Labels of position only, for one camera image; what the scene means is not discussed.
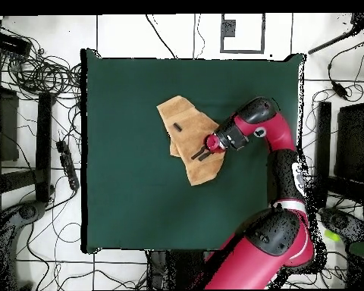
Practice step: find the grey square floor frame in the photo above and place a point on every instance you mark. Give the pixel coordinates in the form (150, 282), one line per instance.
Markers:
(263, 33)

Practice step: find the black power strip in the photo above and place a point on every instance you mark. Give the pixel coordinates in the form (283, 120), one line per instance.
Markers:
(68, 165)

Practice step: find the tan terry towel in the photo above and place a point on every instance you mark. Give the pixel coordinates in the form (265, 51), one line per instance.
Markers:
(191, 121)

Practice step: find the small black rubber pad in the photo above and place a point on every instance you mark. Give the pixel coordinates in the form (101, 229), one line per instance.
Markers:
(177, 127)

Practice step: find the black power adapter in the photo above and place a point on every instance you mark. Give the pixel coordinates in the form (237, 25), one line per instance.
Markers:
(339, 90)

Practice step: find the small grey square patch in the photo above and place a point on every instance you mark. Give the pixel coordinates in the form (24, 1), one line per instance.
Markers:
(228, 28)

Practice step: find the black stand base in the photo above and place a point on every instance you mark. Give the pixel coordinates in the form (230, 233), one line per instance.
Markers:
(323, 121)
(44, 145)

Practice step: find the grey chair base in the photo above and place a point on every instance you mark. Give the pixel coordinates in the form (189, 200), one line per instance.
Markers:
(27, 212)
(339, 221)

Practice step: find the yellow-green ball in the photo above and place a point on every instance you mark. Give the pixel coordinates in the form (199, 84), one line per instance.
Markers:
(332, 235)

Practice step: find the dark green table cloth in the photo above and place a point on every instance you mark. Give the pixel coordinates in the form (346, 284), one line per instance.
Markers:
(124, 197)

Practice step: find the black tripod pole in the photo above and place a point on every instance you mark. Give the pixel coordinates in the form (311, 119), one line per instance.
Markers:
(362, 20)

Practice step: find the dark flat panel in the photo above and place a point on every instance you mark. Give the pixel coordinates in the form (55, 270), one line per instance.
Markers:
(7, 127)
(352, 142)

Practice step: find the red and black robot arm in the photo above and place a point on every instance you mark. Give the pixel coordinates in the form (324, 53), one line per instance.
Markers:
(279, 133)

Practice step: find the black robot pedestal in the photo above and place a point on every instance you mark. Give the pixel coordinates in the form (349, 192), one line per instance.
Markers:
(182, 269)

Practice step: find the black electronics box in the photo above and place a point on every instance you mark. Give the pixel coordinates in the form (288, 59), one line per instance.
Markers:
(10, 44)

